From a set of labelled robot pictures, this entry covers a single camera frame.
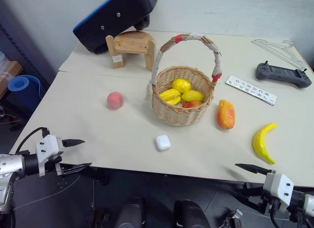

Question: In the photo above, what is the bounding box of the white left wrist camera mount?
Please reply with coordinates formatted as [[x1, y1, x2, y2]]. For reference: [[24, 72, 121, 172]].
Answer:
[[35, 134, 64, 177]]

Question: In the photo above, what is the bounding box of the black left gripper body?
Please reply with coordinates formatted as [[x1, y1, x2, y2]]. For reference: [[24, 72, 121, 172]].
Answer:
[[39, 155, 66, 177]]

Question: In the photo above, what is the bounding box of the white alphabet letter strip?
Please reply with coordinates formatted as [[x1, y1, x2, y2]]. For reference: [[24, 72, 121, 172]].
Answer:
[[225, 75, 279, 107]]

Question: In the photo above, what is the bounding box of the red apple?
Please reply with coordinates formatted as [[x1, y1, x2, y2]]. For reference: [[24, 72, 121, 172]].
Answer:
[[182, 99, 203, 109]]

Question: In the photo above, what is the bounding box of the white earbud case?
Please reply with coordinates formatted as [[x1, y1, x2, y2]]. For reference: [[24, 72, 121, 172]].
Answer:
[[154, 134, 172, 152]]

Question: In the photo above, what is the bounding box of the silver wire hanger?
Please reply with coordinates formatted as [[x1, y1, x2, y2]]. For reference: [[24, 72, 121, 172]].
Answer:
[[266, 40, 310, 72], [251, 38, 305, 69]]

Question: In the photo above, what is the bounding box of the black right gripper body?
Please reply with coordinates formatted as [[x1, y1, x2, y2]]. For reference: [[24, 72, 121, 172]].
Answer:
[[259, 186, 281, 215]]

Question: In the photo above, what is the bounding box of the yellow starfruit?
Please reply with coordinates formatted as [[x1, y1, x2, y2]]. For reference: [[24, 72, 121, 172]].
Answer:
[[159, 88, 182, 106]]

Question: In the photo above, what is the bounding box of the round yellow lemon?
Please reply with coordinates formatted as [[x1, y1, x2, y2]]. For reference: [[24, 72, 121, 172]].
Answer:
[[172, 78, 193, 94]]

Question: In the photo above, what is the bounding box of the rolled blue foam mat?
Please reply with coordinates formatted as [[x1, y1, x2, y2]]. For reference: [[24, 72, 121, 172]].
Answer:
[[7, 75, 43, 101]]

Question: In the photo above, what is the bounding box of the small wooden stool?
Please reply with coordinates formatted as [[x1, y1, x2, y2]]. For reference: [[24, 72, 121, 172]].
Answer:
[[105, 30, 157, 72]]

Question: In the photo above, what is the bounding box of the yellow banana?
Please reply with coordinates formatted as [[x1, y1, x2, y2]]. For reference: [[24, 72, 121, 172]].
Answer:
[[252, 122, 279, 165]]

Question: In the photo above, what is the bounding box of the oval yellow lemon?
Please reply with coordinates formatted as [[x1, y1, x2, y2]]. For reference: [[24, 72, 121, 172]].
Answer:
[[181, 89, 205, 103]]

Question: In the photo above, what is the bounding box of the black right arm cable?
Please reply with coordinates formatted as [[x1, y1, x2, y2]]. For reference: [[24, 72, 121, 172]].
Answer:
[[269, 205, 283, 228]]

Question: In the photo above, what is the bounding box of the dark rounded shape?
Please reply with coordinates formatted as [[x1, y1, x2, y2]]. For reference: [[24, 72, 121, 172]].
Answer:
[[114, 197, 146, 228], [173, 199, 209, 228]]

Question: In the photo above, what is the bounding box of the grey handheld controller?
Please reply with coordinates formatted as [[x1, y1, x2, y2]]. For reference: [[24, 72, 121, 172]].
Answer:
[[255, 60, 313, 89]]

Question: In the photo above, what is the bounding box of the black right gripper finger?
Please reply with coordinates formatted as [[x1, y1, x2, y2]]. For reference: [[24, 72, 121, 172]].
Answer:
[[235, 163, 273, 175], [239, 194, 266, 215]]

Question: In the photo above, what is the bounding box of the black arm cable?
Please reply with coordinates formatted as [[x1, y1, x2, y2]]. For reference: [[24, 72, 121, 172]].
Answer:
[[14, 126, 51, 155], [269, 205, 283, 228]]

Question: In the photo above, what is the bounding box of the pink peach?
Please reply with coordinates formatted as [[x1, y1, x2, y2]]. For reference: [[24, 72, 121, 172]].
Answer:
[[106, 91, 124, 111]]

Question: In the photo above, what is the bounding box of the wicker basket with taped handle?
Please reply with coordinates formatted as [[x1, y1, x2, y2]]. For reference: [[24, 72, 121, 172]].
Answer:
[[144, 32, 224, 127]]

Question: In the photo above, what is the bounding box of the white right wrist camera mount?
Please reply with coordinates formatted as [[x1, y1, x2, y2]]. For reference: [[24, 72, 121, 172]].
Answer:
[[262, 170, 295, 213]]

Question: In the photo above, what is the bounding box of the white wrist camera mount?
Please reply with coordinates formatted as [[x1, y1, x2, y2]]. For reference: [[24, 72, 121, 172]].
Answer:
[[35, 134, 64, 177], [262, 170, 295, 213]]

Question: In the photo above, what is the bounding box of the black metal shelf frame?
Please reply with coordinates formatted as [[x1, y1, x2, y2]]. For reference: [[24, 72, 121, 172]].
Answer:
[[0, 23, 58, 115]]

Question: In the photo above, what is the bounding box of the brown cardboard box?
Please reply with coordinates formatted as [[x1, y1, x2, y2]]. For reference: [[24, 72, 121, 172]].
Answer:
[[0, 60, 24, 99]]

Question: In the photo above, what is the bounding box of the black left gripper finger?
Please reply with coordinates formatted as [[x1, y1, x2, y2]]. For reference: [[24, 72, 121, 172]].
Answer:
[[61, 139, 86, 148], [59, 162, 93, 176]]

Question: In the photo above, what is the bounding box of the orange mango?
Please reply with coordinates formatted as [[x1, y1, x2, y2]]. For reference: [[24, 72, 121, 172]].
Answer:
[[216, 99, 236, 130]]

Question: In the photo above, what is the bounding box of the black case with blue trim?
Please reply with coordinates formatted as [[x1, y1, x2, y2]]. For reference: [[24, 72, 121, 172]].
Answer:
[[73, 0, 158, 55]]

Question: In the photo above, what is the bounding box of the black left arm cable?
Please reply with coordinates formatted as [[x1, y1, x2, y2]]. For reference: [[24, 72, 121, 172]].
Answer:
[[14, 126, 51, 155]]

